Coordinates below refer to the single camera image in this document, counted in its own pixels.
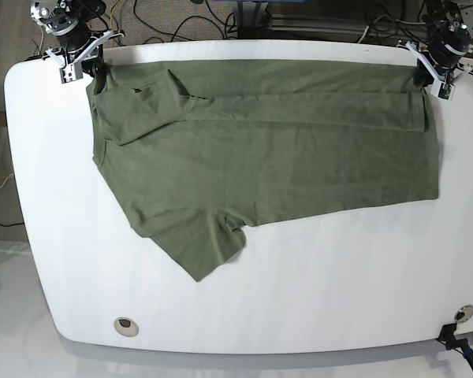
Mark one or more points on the black table clamp mount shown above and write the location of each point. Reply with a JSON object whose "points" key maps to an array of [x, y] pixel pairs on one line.
{"points": [[451, 342]]}

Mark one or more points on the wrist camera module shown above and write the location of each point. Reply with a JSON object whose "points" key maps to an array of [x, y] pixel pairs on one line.
{"points": [[71, 72], [442, 90]]}

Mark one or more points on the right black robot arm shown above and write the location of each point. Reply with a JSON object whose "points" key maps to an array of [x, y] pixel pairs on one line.
{"points": [[59, 16]]}

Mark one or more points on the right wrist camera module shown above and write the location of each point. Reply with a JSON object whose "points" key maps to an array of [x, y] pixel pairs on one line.
{"points": [[71, 72]]}

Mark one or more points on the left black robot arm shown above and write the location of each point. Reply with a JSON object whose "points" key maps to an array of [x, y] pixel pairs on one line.
{"points": [[448, 27]]}

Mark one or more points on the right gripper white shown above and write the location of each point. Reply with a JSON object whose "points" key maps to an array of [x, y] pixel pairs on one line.
{"points": [[82, 45]]}

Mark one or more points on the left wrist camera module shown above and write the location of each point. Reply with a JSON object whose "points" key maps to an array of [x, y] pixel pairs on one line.
{"points": [[442, 90]]}

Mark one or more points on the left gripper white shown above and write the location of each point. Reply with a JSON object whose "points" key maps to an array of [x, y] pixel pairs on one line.
{"points": [[439, 59]]}

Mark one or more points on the olive green T-shirt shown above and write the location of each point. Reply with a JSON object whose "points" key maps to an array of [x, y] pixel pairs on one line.
{"points": [[194, 151]]}

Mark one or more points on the left table cable grommet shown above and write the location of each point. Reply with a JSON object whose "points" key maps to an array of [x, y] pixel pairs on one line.
{"points": [[126, 327]]}

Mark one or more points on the right table cable grommet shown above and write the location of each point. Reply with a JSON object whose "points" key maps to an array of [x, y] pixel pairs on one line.
{"points": [[464, 314]]}

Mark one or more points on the table cable grommet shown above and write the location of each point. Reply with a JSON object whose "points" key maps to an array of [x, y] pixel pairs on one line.
{"points": [[464, 314], [126, 327]]}

